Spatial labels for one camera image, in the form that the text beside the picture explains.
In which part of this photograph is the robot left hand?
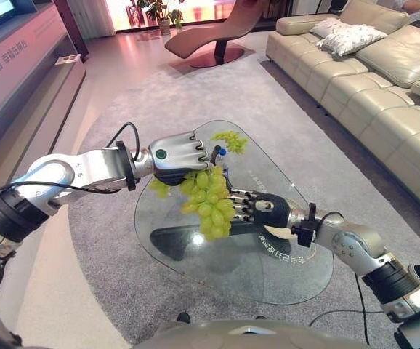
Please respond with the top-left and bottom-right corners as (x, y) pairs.
(147, 132), (222, 187)

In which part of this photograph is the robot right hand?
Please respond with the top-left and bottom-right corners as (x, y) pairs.
(226, 188), (291, 238)

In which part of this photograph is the large green grape bunch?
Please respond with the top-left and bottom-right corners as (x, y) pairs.
(149, 165), (237, 243)

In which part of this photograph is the small green grape bunch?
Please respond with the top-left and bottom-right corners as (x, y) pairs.
(210, 129), (250, 157)

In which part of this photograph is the glass coffee table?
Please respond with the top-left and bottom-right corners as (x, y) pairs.
(134, 119), (335, 306)

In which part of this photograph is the brown lounge chair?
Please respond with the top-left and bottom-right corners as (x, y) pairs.
(164, 0), (269, 69)

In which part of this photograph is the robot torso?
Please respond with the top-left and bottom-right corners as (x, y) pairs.
(132, 319), (373, 349)

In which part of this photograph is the grey rug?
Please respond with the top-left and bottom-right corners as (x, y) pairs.
(68, 49), (420, 346)

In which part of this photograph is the potted green plant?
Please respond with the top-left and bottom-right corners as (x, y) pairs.
(137, 0), (186, 36)

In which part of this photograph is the small box on cabinet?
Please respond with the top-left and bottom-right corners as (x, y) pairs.
(55, 53), (82, 65)

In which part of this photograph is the light curtain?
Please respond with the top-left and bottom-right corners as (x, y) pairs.
(70, 0), (117, 40)

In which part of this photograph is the beige leather sofa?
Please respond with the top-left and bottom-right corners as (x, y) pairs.
(266, 0), (420, 222)

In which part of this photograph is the grey TV cabinet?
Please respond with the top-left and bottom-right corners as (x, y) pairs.
(0, 2), (87, 190)

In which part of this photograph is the white patterned pillow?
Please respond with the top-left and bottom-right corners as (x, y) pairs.
(310, 17), (345, 39)
(316, 23), (389, 57)

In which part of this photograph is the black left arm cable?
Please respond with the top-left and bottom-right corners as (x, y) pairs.
(0, 121), (141, 205)

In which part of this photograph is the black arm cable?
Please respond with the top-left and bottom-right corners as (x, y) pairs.
(0, 121), (141, 205)
(308, 273), (391, 346)

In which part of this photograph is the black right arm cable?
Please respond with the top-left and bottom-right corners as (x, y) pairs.
(308, 273), (391, 346)

